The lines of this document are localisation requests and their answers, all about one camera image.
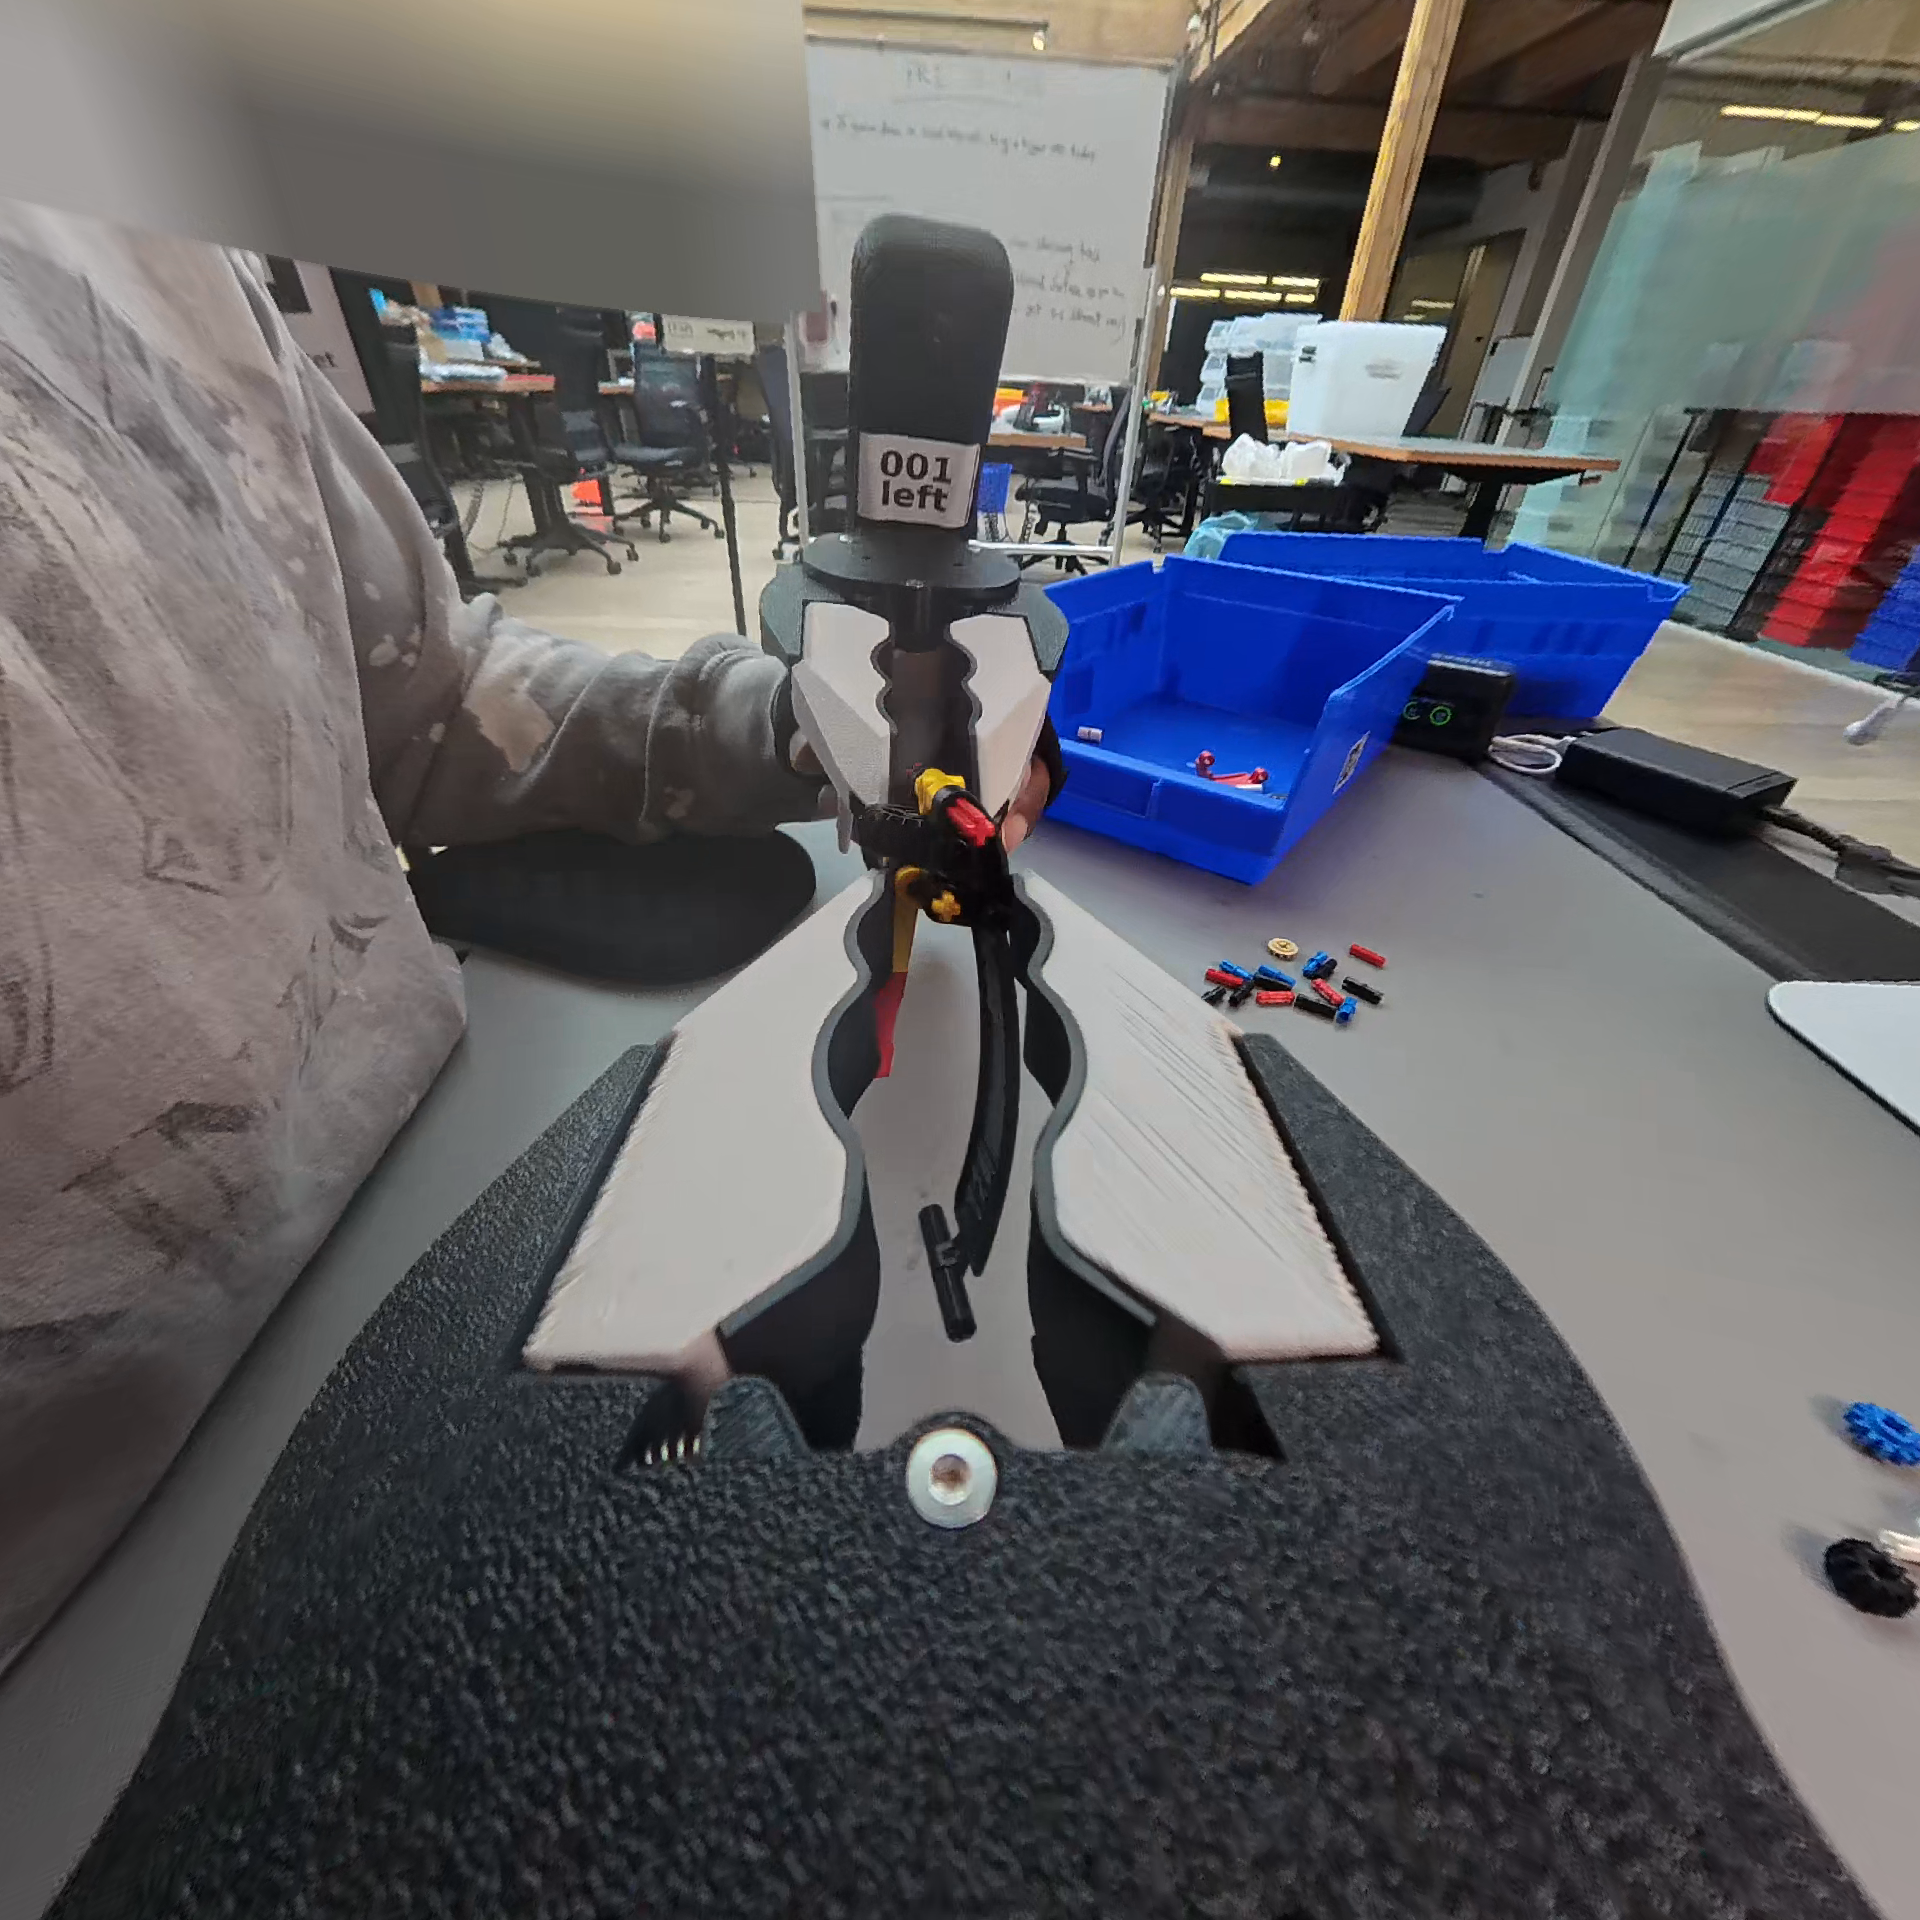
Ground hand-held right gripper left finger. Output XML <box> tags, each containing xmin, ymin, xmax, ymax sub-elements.
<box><xmin>523</xmin><ymin>871</ymin><xmax>899</xmax><ymax>1453</ymax></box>

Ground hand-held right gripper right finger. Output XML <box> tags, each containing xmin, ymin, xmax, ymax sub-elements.
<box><xmin>1008</xmin><ymin>875</ymin><xmax>1382</xmax><ymax>1453</ymax></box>

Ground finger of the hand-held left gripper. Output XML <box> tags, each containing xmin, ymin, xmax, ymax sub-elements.
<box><xmin>787</xmin><ymin>600</ymin><xmax>907</xmax><ymax>853</ymax></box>
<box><xmin>955</xmin><ymin>613</ymin><xmax>1062</xmax><ymax>817</ymax></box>

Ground black curved toy roof assembly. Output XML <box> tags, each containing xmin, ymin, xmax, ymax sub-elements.
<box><xmin>847</xmin><ymin>764</ymin><xmax>1049</xmax><ymax>1348</ymax></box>

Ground grey desk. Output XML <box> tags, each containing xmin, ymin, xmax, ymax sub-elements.
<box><xmin>0</xmin><ymin>734</ymin><xmax>1920</xmax><ymax>1920</ymax></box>

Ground background wooden office desk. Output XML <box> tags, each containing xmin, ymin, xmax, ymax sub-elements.
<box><xmin>983</xmin><ymin>421</ymin><xmax>1627</xmax><ymax>542</ymax></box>

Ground person's left hand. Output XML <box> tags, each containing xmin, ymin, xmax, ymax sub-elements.
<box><xmin>998</xmin><ymin>747</ymin><xmax>1074</xmax><ymax>853</ymax></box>

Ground blue plastic parts bin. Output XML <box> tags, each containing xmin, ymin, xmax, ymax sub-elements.
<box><xmin>1219</xmin><ymin>528</ymin><xmax>1693</xmax><ymax>727</ymax></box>
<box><xmin>1043</xmin><ymin>555</ymin><xmax>1460</xmax><ymax>891</ymax></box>

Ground black office chair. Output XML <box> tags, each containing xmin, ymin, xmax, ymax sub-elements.
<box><xmin>1016</xmin><ymin>379</ymin><xmax>1135</xmax><ymax>583</ymax></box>
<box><xmin>613</xmin><ymin>342</ymin><xmax>735</xmax><ymax>546</ymax></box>
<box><xmin>499</xmin><ymin>394</ymin><xmax>642</xmax><ymax>583</ymax></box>

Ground pile of small connector pins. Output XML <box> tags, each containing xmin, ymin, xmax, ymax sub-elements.
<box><xmin>1200</xmin><ymin>942</ymin><xmax>1393</xmax><ymax>1029</ymax></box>

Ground stack of clear plastic boxes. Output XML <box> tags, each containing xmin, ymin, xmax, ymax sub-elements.
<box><xmin>1197</xmin><ymin>313</ymin><xmax>1326</xmax><ymax>410</ymax></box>

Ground crumpled white plastic bags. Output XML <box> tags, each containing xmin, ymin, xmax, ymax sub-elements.
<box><xmin>1216</xmin><ymin>431</ymin><xmax>1349</xmax><ymax>486</ymax></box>

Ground black device with green lights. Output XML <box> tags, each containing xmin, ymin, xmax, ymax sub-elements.
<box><xmin>1394</xmin><ymin>655</ymin><xmax>1521</xmax><ymax>763</ymax></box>

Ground white storage box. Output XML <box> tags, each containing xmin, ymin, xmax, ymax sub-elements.
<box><xmin>1284</xmin><ymin>319</ymin><xmax>1453</xmax><ymax>445</ymax></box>

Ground wooden pillar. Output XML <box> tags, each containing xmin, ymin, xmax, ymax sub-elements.
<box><xmin>1339</xmin><ymin>0</ymin><xmax>1473</xmax><ymax>326</ymax></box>

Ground person's grey patterned sweatshirt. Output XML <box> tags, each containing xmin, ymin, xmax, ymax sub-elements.
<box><xmin>0</xmin><ymin>203</ymin><xmax>475</xmax><ymax>1670</ymax></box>

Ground black power adapter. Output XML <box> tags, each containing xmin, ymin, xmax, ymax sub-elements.
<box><xmin>1560</xmin><ymin>727</ymin><xmax>1803</xmax><ymax>843</ymax></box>

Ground white metal book stand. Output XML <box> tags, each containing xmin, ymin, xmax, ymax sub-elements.
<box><xmin>1765</xmin><ymin>978</ymin><xmax>1920</xmax><ymax>1139</ymax></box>

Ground small black toy gear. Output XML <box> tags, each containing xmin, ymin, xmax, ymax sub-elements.
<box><xmin>1820</xmin><ymin>1536</ymin><xmax>1920</xmax><ymax>1622</ymax></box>

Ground stack of red blue bins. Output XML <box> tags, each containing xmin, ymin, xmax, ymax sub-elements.
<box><xmin>1752</xmin><ymin>408</ymin><xmax>1920</xmax><ymax>681</ymax></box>

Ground black adapter cable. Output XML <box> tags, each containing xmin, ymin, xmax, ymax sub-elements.
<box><xmin>1770</xmin><ymin>802</ymin><xmax>1920</xmax><ymax>891</ymax></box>

